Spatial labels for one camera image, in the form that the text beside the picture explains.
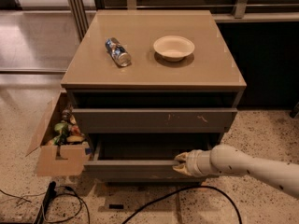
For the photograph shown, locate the grey drawer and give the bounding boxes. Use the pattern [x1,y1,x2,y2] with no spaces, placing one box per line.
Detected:
[84,133,219,183]
[73,108,237,133]

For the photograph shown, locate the metal window frame railing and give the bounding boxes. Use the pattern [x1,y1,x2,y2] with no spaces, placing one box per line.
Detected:
[68,0,299,37]

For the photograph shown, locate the thin black looped cable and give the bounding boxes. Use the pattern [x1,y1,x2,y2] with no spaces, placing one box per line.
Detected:
[43,185,91,224]

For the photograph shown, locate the toy items in box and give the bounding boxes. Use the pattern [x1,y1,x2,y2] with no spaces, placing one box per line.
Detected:
[46,108,86,146]

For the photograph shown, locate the thin grey floor wire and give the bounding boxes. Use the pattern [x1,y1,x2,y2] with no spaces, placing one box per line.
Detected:
[0,189,34,205]

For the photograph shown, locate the grey top drawer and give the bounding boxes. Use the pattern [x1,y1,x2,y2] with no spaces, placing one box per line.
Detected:
[73,108,237,133]

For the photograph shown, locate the small black floor tag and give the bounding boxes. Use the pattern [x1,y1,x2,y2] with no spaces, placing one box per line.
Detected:
[109,204,124,210]

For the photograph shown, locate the open cardboard box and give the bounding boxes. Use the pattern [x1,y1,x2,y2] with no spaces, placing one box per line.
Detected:
[26,91,91,177]

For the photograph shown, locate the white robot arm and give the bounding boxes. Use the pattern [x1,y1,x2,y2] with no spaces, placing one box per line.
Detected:
[173,145,299,199]

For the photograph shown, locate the black power strip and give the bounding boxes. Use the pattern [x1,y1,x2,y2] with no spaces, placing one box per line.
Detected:
[33,181,56,224]

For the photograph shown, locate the grey three-drawer cabinet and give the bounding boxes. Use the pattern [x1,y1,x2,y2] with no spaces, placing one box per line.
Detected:
[60,9,247,185]

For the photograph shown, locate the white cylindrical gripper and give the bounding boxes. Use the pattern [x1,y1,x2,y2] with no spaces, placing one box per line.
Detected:
[173,150,214,177]

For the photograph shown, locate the white paper bowl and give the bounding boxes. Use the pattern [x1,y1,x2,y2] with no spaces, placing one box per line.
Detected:
[153,35,195,62]

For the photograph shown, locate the thick black floor cable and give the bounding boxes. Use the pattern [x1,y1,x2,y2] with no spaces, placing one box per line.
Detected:
[121,185,243,224]

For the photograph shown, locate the blue silver soda can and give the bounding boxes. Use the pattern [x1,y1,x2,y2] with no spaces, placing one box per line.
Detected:
[106,37,131,67]

